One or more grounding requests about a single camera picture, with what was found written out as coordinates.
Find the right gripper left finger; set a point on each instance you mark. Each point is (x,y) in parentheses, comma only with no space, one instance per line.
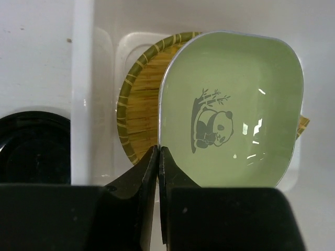
(117,216)

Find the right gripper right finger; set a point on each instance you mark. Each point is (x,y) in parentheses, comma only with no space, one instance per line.
(196,218)

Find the round bamboo plate green rim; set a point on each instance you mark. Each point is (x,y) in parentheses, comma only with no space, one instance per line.
(137,105)

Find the black round plate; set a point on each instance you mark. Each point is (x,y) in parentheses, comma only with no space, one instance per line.
(35,148)

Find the green square panda plate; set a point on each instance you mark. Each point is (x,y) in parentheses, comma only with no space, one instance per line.
(229,107)

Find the rectangular bamboo tray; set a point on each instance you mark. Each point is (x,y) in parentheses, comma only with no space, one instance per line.
(303,123)

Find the white plastic bin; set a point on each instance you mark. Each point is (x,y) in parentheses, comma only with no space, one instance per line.
(109,36)

